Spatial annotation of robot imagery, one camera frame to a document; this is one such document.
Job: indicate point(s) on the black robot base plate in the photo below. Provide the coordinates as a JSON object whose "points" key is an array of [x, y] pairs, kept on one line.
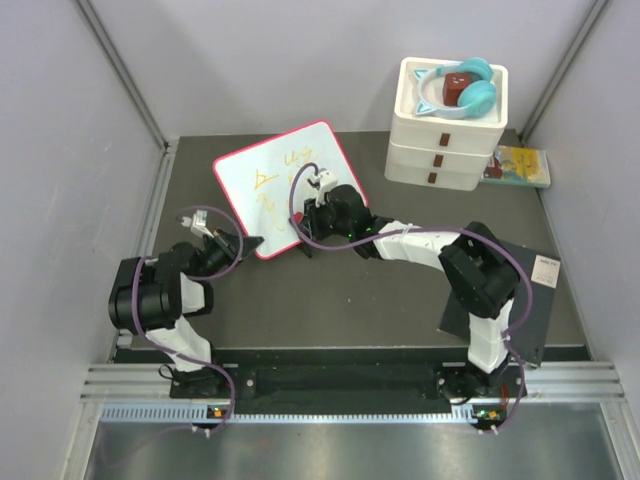
{"points": [[327, 382]]}

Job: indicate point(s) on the pink framed whiteboard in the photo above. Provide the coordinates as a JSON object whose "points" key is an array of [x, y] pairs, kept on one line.
{"points": [[256, 181]]}

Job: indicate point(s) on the dark red cube toy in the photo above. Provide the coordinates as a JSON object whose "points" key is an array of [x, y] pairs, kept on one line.
{"points": [[453, 87]]}

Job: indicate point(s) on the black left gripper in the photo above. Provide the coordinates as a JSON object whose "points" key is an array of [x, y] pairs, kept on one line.
{"points": [[229, 245]]}

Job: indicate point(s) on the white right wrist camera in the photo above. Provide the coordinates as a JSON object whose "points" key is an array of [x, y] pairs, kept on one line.
{"points": [[323, 181]]}

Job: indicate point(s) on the white three-drawer storage box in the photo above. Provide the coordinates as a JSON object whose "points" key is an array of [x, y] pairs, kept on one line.
{"points": [[436, 152]]}

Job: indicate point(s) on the teal cat-ear headphones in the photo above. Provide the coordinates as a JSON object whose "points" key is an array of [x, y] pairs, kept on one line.
{"points": [[467, 91]]}

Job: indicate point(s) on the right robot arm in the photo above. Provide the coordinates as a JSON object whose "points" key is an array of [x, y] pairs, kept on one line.
{"points": [[481, 278]]}

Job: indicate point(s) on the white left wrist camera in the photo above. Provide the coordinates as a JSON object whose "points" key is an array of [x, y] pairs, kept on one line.
{"points": [[196, 222]]}

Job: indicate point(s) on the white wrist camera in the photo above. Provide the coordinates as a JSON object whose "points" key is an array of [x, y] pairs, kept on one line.
{"points": [[196, 222], [323, 181]]}

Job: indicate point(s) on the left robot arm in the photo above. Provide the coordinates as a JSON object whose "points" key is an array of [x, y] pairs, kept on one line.
{"points": [[155, 298]]}

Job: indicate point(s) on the colourful picture book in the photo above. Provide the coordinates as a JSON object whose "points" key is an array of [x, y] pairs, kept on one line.
{"points": [[518, 166]]}

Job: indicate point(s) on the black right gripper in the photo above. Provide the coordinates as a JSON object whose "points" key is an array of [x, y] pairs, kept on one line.
{"points": [[311, 225]]}

